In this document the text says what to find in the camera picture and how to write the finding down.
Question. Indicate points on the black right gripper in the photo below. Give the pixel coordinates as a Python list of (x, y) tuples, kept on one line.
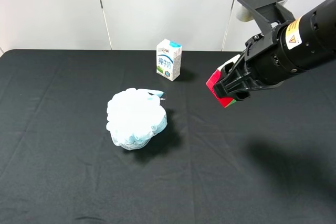
[(257, 68)]

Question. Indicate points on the colourful puzzle cube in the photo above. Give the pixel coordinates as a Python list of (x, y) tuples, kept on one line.
[(215, 84)]

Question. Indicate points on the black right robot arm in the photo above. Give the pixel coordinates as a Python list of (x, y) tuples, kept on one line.
[(286, 47)]

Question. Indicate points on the white blue milk carton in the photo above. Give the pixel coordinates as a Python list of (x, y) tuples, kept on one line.
[(168, 59)]

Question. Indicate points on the black tablecloth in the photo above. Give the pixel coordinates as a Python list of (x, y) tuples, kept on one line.
[(268, 159)]

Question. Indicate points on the light blue bath loofah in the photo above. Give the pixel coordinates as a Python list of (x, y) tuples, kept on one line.
[(134, 116)]

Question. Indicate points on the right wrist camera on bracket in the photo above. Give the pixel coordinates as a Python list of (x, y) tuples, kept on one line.
[(264, 13)]

